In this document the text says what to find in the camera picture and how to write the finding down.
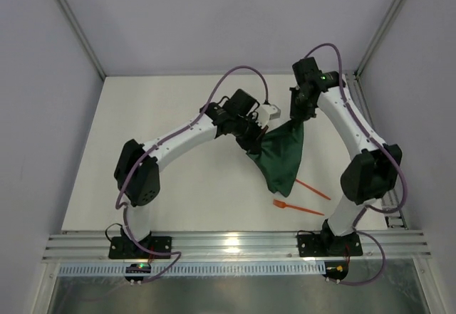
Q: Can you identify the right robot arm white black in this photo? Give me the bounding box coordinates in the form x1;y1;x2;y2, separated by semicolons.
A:
290;57;403;256

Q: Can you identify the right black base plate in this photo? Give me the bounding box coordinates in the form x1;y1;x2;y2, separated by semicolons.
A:
296;233;363;257

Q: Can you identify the right aluminium corner post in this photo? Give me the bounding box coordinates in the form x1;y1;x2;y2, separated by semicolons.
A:
354;0;407;78

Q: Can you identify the aluminium corner post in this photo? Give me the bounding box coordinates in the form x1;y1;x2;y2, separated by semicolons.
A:
54;0;107;81
354;0;407;78

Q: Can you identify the aluminium front rail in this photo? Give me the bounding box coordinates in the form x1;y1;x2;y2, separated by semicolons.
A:
42;230;432;262

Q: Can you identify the slotted grey cable duct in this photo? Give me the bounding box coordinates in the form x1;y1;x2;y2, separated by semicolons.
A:
58;260;324;277

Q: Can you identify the left aluminium corner post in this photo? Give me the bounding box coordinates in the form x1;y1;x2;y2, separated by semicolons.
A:
54;0;107;81

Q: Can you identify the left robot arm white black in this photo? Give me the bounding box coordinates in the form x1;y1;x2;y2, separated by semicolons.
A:
114;89;281;250

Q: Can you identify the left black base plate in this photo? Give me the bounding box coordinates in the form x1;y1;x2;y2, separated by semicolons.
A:
108;235;173;260

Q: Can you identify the dark green cloth napkin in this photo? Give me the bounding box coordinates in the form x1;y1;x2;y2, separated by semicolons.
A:
247;120;304;197

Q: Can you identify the right aluminium side rail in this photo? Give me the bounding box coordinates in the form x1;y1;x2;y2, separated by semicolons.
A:
345;71;408;229

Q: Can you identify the orange plastic fork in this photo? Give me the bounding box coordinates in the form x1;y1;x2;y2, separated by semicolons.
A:
273;199;324;216

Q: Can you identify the orange plastic knife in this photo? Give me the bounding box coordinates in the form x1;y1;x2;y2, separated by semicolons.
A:
295;179;331;201

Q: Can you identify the black controller board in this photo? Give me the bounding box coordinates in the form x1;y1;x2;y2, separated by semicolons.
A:
124;262;152;286
323;261;349;284

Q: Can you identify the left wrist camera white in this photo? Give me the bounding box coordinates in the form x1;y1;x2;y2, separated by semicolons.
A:
256;104;281;127

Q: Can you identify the right black controller board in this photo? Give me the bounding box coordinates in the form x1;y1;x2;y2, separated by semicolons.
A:
323;261;349;284

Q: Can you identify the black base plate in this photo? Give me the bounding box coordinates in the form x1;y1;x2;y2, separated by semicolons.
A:
108;235;173;260
296;233;363;257

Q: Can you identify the left black controller board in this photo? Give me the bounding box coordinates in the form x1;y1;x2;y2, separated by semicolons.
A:
124;262;152;286

